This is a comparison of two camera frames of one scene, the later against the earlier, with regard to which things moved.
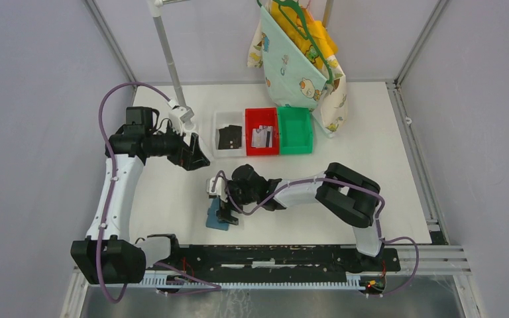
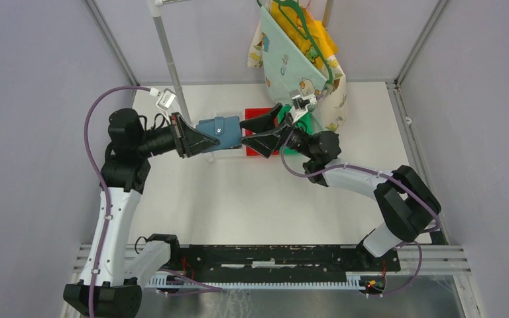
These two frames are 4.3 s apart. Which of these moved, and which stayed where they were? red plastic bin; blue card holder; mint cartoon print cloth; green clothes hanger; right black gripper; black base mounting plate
Moved: blue card holder; right black gripper
Stayed: red plastic bin; black base mounting plate; mint cartoon print cloth; green clothes hanger
